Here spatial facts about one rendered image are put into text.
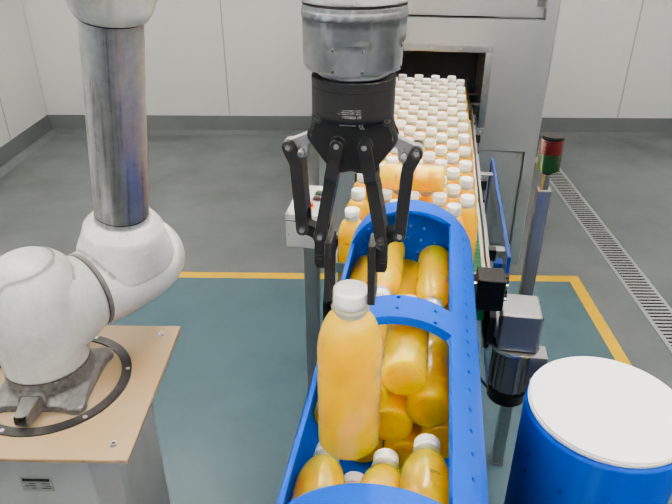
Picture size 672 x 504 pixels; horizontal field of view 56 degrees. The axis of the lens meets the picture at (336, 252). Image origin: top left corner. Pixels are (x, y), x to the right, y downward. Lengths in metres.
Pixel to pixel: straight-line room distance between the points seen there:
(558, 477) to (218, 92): 5.02
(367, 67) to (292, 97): 5.20
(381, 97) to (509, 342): 1.31
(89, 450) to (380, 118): 0.83
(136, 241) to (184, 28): 4.61
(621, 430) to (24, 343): 1.03
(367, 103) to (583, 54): 5.44
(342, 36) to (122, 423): 0.87
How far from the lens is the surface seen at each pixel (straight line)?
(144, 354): 1.36
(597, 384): 1.29
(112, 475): 1.32
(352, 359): 0.68
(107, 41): 1.07
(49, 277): 1.18
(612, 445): 1.18
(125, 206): 1.20
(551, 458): 1.19
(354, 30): 0.53
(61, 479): 1.32
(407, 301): 1.07
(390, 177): 1.74
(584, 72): 6.00
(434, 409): 1.05
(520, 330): 1.78
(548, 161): 1.85
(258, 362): 2.91
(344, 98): 0.55
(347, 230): 1.65
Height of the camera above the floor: 1.82
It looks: 29 degrees down
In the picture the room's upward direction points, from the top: straight up
